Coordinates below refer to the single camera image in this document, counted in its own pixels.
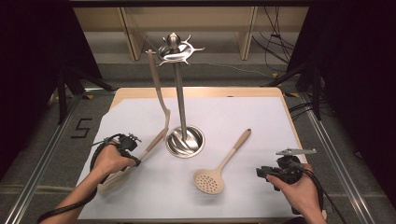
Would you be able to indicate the person's left hand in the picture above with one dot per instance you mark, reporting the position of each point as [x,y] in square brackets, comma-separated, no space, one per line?
[109,160]

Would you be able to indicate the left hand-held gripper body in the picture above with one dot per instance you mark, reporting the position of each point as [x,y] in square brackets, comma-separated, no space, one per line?
[128,141]

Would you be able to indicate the white paper sheet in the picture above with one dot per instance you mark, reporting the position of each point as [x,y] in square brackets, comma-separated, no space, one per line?
[233,118]

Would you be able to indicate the black tripod stand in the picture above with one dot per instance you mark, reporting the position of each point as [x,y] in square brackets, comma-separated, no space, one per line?
[62,93]
[316,93]

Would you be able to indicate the yellow black tape marker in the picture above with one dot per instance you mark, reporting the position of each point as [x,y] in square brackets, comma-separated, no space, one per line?
[291,94]
[88,96]

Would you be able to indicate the metal utensil rack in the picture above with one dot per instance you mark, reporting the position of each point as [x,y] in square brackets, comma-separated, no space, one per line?
[180,93]

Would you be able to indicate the person's right hand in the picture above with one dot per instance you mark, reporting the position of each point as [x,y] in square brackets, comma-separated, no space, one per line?
[305,193]

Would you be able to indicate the beige wide-head turner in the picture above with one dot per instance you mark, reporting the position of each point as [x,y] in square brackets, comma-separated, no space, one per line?
[152,144]

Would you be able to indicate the aluminium floor rail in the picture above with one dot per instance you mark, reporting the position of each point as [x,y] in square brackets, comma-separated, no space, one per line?
[37,174]
[339,168]

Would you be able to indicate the beige slotted skimmer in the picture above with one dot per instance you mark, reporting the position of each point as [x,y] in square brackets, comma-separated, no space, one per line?
[208,182]

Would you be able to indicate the black curtain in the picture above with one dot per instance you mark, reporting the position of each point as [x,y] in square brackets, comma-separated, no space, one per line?
[358,77]
[31,62]

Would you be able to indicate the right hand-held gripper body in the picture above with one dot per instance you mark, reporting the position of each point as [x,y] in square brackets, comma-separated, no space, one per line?
[289,171]

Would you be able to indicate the light wooden shelf frame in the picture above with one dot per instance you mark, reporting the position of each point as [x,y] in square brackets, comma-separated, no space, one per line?
[130,37]

